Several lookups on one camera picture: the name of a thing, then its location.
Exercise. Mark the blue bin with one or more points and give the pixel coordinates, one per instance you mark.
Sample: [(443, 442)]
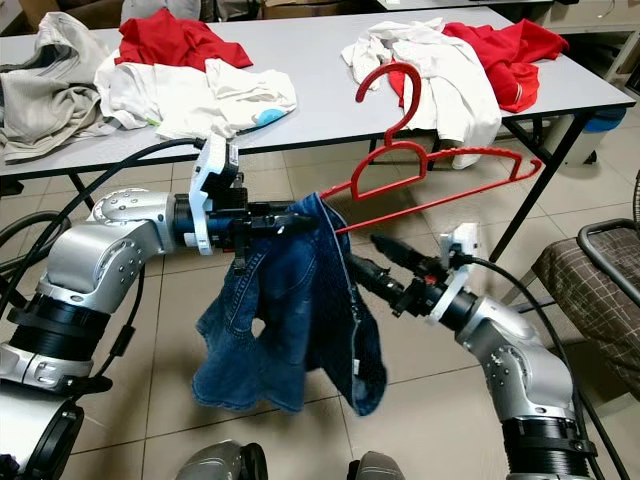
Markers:
[(605, 120)]

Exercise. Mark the blue denim jeans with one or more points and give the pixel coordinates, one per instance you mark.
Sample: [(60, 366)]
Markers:
[(300, 330)]

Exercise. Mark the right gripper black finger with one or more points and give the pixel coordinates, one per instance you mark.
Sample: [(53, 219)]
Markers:
[(408, 258), (380, 281)]

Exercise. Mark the red t-shirt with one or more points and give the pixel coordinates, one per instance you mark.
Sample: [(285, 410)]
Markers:
[(175, 42)]

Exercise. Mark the grey hoodie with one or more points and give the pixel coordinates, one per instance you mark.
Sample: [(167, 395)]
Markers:
[(50, 100)]

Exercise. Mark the red plastic hanger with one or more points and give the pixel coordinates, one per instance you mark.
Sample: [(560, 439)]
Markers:
[(400, 118)]

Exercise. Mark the grey table with black legs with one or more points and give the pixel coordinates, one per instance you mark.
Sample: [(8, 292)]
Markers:
[(325, 60)]

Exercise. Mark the brown plaid chair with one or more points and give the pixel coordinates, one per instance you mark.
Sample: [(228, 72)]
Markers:
[(590, 290)]

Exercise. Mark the grey robot left leg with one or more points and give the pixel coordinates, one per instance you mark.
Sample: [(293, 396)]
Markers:
[(220, 462)]

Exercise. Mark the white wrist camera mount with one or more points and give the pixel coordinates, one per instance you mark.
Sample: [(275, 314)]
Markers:
[(460, 243), (220, 170)]

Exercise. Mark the black curved tube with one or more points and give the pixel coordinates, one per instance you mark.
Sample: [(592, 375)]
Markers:
[(22, 220)]

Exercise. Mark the red polo shirt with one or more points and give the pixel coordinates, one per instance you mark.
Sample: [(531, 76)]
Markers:
[(510, 60)]

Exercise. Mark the grey robot right leg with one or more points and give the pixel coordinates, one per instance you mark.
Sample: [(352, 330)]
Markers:
[(375, 468)]

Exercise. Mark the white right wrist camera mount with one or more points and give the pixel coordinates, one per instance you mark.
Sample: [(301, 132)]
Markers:
[(460, 243)]

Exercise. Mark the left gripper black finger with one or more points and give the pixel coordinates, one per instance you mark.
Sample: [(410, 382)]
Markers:
[(288, 230), (288, 216)]

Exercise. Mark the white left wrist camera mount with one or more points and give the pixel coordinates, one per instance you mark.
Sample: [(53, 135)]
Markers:
[(220, 170)]

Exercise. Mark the grey robot leg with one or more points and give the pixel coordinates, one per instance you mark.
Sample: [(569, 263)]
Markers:
[(375, 468), (220, 462)]

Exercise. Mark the cream white crumpled shirt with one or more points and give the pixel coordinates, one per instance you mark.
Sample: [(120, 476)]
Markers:
[(450, 80)]

